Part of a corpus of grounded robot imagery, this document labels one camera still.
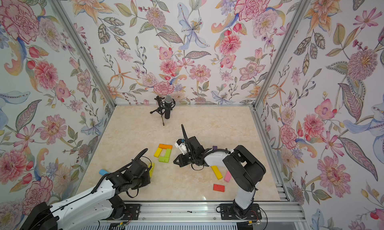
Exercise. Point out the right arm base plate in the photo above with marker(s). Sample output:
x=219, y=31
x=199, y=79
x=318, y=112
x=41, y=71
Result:
x=234, y=212

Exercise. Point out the long yellow block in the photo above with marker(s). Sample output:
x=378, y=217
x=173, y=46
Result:
x=151, y=169
x=217, y=172

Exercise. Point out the small yellow block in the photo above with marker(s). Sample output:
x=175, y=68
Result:
x=158, y=152

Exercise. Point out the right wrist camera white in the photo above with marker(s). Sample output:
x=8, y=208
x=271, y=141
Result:
x=180, y=144

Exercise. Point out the lime green block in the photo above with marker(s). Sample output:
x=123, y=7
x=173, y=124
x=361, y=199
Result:
x=164, y=159
x=168, y=153

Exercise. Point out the black microphone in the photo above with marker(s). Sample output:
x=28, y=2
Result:
x=169, y=104

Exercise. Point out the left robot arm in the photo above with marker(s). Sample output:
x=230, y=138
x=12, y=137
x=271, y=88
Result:
x=98, y=203

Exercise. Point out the light blue block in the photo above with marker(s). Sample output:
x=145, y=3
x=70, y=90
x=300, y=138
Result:
x=103, y=172

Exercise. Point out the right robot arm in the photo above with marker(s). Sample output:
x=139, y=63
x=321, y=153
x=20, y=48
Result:
x=244, y=167

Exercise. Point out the red block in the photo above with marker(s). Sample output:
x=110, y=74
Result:
x=219, y=188

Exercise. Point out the pink block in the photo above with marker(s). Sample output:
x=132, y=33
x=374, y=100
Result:
x=228, y=177

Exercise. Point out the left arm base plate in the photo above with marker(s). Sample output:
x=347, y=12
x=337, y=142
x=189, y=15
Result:
x=127, y=213

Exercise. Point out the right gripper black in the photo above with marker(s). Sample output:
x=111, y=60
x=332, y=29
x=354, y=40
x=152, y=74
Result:
x=182, y=162

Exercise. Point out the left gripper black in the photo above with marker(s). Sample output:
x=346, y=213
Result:
x=147, y=174

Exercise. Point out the orange long block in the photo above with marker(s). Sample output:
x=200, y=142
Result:
x=162, y=146

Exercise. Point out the aluminium front rail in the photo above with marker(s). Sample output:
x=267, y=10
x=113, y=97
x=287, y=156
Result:
x=195, y=212

